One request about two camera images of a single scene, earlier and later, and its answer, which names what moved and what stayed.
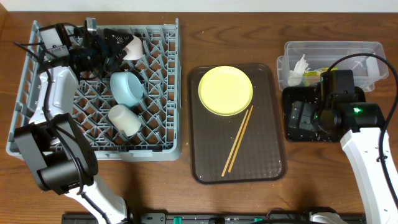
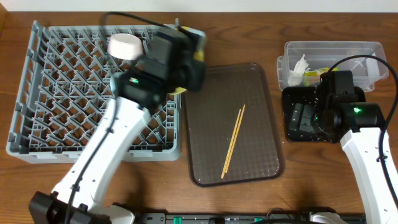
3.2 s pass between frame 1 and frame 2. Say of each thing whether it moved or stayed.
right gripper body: stayed
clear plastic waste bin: stayed
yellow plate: moved
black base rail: stayed
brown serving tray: stayed
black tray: stayed
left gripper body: moved
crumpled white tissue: stayed
